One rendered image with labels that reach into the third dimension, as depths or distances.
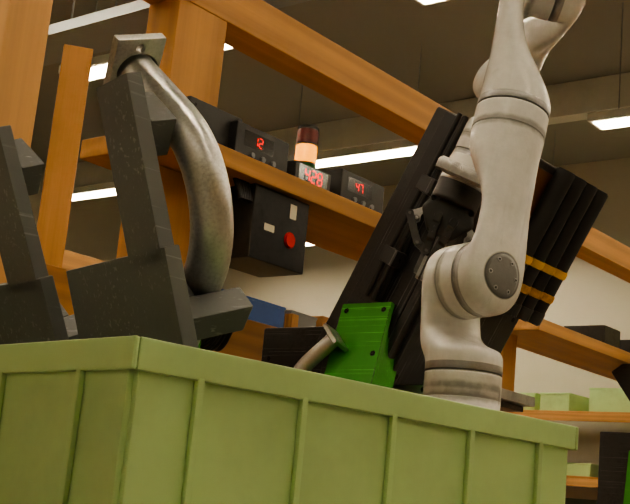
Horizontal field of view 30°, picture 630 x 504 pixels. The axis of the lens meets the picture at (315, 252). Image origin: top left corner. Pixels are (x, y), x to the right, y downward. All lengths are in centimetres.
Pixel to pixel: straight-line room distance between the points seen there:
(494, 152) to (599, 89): 867
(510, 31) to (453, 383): 45
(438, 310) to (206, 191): 68
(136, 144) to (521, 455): 35
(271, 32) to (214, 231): 183
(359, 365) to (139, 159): 143
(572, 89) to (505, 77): 874
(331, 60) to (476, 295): 145
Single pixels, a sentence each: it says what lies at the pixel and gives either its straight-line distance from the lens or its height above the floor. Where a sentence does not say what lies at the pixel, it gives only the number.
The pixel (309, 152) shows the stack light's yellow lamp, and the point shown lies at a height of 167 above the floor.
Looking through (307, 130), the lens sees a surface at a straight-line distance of 270.
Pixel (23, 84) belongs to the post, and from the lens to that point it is 212.
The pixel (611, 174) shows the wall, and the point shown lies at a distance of 1222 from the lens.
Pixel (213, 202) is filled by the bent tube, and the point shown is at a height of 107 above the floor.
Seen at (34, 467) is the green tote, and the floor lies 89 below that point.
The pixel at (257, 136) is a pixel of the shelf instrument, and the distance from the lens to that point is 238.
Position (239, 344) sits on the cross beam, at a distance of 257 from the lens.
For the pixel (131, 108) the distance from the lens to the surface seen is 79.
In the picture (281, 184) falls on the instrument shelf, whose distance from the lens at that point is 238.
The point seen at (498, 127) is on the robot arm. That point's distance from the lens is 147.
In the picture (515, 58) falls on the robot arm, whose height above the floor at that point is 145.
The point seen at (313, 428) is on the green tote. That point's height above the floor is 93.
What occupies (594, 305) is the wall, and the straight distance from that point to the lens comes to 1195.
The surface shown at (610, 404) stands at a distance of 1111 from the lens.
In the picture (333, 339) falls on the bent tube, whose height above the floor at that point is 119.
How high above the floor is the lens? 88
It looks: 12 degrees up
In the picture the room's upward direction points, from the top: 5 degrees clockwise
